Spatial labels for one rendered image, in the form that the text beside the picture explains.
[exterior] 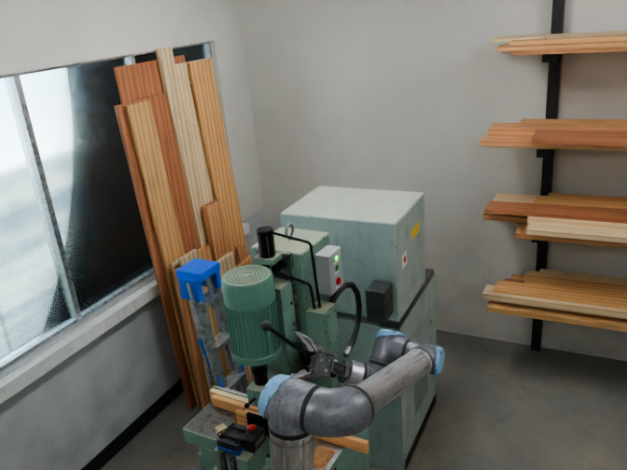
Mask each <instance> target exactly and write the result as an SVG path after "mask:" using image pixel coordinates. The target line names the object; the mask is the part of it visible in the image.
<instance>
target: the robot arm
mask: <svg viewBox="0 0 627 470"><path fill-rule="evenodd" d="M294 333H295V334H296V336H297V338H299V339H300V340H301V342H302V343H304V344H305V345H306V349H307V350H308V352H315V353H316V354H314V355H313V356H311V359H312V361H311V364H310V365H309V366H308V368H309V371H310V372H307V371H306V370H305V369H303V370H301V371H300V372H299V373H296V374H295V373H292V374H291V375H284V374H278V375H276V376H274V377H272V378H271V379H270V380H269V381H268V382H267V384H266V385H265V387H264V389H263V390H262V392H261V395H260V397H259V400H258V413H259V414H260V415H261V416H262V417H263V418H265V419H266V418H267V419H268V425H269V432H270V453H271V470H314V436H320V437H345V436H350V435H356V434H359V433H361V432H362V431H364V430H365V429H367V428H368V427H369V426H370V425H371V424H372V422H373V420H374V416H375V413H377V412H378V411H379V410H380V409H382V408H383V407H385V406H386V405H387V404H389V403H390V402H391V401H393V400H394V399H395V398H397V397H398V396H399V395H401V394H402V393H404V392H405V391H406V390H407V389H409V388H410V387H411V386H412V385H413V384H414V383H416V382H417V381H418V380H420V379H421V378H423V377H425V376H427V375H428V374H432V375H433V376H435V375H436V376H438V375H439V374H440V372H441V370H442V368H443V364H444V357H445V352H444V350H443V348H441V347H439V346H437V345H436V346H435V345H431V344H427V343H423V342H420V341H417V340H413V339H407V338H405V335H404V334H403V333H401V332H398V331H394V330H389V329H381V330H379V331H378V333H377V336H376V338H375V342H374V345H373V349H372V353H371V356H370V359H369V364H368V365H366V364H363V363H360V362H357V361H355V360H352V359H351V360H349V361H348V362H347V361H343V362H342V363H339V362H336V361H334V359H335V356H336V355H333V354H330V353H327V352H324V351H323V348H322V347H321V345H319V344H318V343H316V342H315V341H313V340H311V339H310V338H309V337H307V336H305V335H304V334H302V333H300V332H297V331H295V332H294ZM336 375H337V376H338V382H340V383H341V384H342V387H341V388H327V387H322V386H319V385H316V384H313V383H310V382H308V381H311V380H314V379H316V378H320V377H323V378H329V377H332V378H335V377H336Z"/></svg>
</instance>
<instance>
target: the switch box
mask: <svg viewBox="0 0 627 470"><path fill-rule="evenodd" d="M335 256H338V262H337V263H336V264H335V265H334V262H336V261H337V260H335ZM314 257H315V267H316V277H317V282H318V289H319V294H323V295H329V296H332V295H333V294H334V293H335V292H336V291H337V290H338V289H339V288H340V287H341V286H342V285H343V279H342V266H341V248H340V246H332V245H326V246H325V247H324V248H323V249H322V250H320V251H319V252H318V253H317V254H315V255H314ZM336 265H339V269H338V271H339V272H338V273H337V274H336V275H335V272H336V270H335V267H336ZM338 277H341V284H340V286H339V287H338V288H337V289H336V286H337V283H336V281H337V279H338Z"/></svg>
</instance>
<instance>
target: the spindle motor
mask: <svg viewBox="0 0 627 470"><path fill-rule="evenodd" d="M221 286H222V292H223V298H224V304H225V310H226V316H227V322H228V328H229V334H230V346H231V351H232V357H233V360H234V361H235V362H236V363H238V364H240V365H243V366H262V365H266V364H268V363H270V362H272V361H274V360H275V359H276V358H278V357H279V355H280V354H281V352H282V344H281V339H280V338H278V337H277V336H275V335H274V334H273V333H272V332H271V331H263V330H262V329H261V323H262V322H263V321H270V322H271V323H272V328H274V329H275V330H276V331H278V332H279V333H280V329H279V322H278V313H277V306H276V297H275V289H274V281H273V274H272V272H271V271H270V269H268V268H267V267H264V266H260V265H245V266H241V267H237V268H234V269H231V270H229V271H227V272H226V273H225V274H224V275H223V277H222V280H221Z"/></svg>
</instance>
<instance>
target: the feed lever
mask: <svg viewBox="0 0 627 470"><path fill-rule="evenodd" d="M261 329H262V330H263V331H271V332H272V333H273V334H274V335H275V336H277V337H278V338H280V339H282V340H283V341H284V342H286V343H287V344H289V345H290V346H292V347H293V348H294V349H296V350H297V351H299V352H300V353H302V354H303V364H304V365H305V366H309V365H310V364H311V361H312V359H311V356H314V354H316V352H308V350H307V351H306V352H305V351H304V350H303V349H302V348H300V347H299V346H298V345H296V344H295V343H294V342H292V341H291V340H289V339H288V338H286V337H285V336H283V335H282V334H281V333H279V332H278V331H276V330H275V329H274V328H272V323H271V322H270V321H263V322H262V323H261Z"/></svg>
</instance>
